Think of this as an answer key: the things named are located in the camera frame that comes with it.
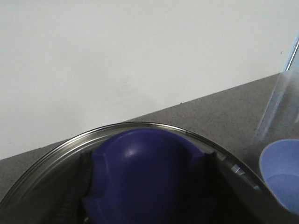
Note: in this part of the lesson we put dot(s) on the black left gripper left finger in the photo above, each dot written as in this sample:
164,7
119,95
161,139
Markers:
60,200

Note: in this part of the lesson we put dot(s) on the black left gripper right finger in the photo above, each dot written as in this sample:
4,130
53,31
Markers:
236,202

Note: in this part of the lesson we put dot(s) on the light blue ribbed bowl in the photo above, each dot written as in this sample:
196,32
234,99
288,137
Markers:
279,169

